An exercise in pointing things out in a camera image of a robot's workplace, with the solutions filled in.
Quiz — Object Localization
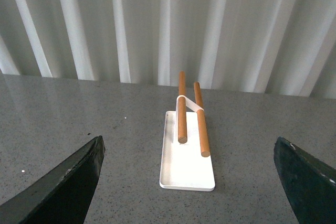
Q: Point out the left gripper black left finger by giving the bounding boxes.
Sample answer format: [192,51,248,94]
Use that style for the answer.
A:
[1,136,105,223]

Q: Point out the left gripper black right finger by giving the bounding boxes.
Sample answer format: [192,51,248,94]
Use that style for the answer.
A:
[274,137,335,223]

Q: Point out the white rack with wooden bars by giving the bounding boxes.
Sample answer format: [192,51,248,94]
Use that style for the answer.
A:
[159,71,215,191]

